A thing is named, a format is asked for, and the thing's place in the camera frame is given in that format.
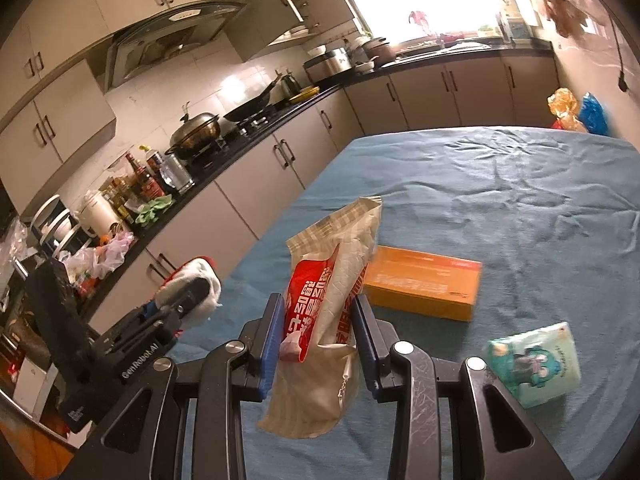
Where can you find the green cloth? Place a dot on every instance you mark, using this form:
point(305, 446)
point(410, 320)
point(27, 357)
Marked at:
point(155, 209)

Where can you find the red and white snack bag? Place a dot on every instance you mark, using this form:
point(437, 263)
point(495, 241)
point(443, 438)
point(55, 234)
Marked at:
point(320, 290)

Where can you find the steel wok with lid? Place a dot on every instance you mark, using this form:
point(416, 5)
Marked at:
point(195, 132)

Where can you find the white kitchen base cabinets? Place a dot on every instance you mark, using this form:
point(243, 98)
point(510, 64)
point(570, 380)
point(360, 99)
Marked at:
point(260, 180)

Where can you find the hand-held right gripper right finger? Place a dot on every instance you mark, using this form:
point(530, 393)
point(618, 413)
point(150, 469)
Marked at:
point(367, 360)

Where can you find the white and red wrapper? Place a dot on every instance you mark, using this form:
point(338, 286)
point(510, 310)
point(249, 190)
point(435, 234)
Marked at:
point(210, 295)

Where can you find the stainless steel pot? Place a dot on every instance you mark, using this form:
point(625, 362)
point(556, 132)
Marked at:
point(327, 65)

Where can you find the blue tablecloth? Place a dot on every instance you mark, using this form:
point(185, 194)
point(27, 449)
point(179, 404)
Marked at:
point(500, 200)

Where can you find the white rice cooker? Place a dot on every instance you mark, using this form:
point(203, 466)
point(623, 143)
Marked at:
point(100, 212)

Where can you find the black frying pan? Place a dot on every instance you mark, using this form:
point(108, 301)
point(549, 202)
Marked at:
point(252, 105)

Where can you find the orange carton box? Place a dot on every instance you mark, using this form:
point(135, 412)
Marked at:
point(425, 280)

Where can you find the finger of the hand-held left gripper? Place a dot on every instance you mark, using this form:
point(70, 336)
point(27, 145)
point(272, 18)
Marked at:
point(187, 295)

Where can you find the pink plastic bag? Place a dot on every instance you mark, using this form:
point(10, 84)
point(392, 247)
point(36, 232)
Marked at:
point(105, 255)

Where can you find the black kitchen countertop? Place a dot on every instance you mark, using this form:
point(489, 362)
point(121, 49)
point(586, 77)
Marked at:
point(295, 110)

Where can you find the dark soy sauce bottle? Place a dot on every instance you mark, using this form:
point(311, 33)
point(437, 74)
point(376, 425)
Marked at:
point(154, 162)

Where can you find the white dish rack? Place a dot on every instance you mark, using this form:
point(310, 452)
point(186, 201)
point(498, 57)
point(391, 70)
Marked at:
point(52, 225)

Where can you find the white upper kitchen cabinets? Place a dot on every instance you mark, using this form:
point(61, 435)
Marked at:
point(65, 60)

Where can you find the yellow plastic bag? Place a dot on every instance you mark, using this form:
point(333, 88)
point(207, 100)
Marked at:
point(565, 107)

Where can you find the yellow tray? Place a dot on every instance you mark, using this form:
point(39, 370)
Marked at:
point(304, 94)

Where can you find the green and white tissue pack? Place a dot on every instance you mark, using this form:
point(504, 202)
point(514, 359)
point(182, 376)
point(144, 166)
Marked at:
point(537, 365)

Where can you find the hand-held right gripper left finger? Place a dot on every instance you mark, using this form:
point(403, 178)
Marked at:
point(274, 350)

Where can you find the red label sauce bottle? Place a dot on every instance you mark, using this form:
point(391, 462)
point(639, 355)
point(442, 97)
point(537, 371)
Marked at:
point(142, 180)

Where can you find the blue plastic bag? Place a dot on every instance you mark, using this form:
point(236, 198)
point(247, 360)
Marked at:
point(595, 112)

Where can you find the clear glass jar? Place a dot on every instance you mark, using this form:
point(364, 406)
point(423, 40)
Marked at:
point(177, 172)

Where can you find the range hood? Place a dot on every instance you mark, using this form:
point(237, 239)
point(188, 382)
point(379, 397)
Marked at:
point(170, 35)

